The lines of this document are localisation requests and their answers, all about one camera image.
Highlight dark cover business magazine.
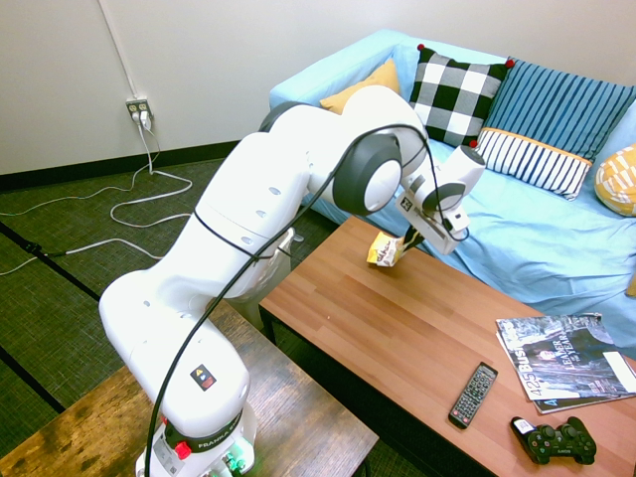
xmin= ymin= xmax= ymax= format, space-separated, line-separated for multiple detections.
xmin=495 ymin=312 xmax=636 ymax=402

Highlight black white checkered pillow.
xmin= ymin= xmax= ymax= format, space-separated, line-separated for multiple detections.
xmin=407 ymin=43 xmax=516 ymax=149

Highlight dark rustic wooden table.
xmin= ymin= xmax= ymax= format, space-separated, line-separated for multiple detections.
xmin=0 ymin=295 xmax=380 ymax=477

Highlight small black labelled device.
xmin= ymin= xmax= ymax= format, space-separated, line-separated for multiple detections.
xmin=510 ymin=415 xmax=537 ymax=448

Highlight reddish wooden coffee table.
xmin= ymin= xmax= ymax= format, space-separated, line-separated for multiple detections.
xmin=258 ymin=216 xmax=636 ymax=477

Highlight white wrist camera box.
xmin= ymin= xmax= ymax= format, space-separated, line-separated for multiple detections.
xmin=447 ymin=210 xmax=471 ymax=236

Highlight white navy striped pillow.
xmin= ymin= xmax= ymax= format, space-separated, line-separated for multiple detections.
xmin=469 ymin=126 xmax=594 ymax=202

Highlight thin grey floor cable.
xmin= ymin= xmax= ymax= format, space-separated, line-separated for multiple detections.
xmin=0 ymin=129 xmax=161 ymax=218

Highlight white wall cable conduit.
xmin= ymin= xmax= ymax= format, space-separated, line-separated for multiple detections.
xmin=95 ymin=0 xmax=139 ymax=101

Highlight yellow chip bag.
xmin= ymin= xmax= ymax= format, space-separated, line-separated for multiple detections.
xmin=366 ymin=230 xmax=407 ymax=269

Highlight black game controller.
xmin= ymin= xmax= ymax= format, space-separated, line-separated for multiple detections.
xmin=524 ymin=415 xmax=598 ymax=467

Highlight white trash bin with liner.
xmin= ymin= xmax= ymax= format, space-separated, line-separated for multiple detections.
xmin=226 ymin=227 xmax=305 ymax=330

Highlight blue striped pillow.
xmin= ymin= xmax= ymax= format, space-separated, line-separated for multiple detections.
xmin=484 ymin=58 xmax=636 ymax=163

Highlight wall power outlet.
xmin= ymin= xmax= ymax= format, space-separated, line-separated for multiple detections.
xmin=124 ymin=97 xmax=150 ymax=123

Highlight thick white floor cable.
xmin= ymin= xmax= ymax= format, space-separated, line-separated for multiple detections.
xmin=63 ymin=126 xmax=194 ymax=261

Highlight yellow white patterned pillow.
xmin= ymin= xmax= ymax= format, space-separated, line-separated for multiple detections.
xmin=594 ymin=143 xmax=636 ymax=218

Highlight magazine with white edge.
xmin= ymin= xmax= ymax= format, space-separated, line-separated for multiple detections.
xmin=496 ymin=332 xmax=636 ymax=416

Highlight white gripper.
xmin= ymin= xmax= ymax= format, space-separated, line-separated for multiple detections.
xmin=395 ymin=190 xmax=471 ymax=256

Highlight plain yellow pillow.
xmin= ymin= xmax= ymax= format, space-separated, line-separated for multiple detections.
xmin=319 ymin=58 xmax=402 ymax=116

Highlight black tv remote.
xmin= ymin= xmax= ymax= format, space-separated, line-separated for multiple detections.
xmin=448 ymin=361 xmax=500 ymax=430

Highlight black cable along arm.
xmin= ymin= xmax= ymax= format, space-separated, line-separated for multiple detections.
xmin=143 ymin=123 xmax=471 ymax=477

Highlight light blue sofa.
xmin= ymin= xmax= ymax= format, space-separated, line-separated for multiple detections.
xmin=268 ymin=28 xmax=636 ymax=360

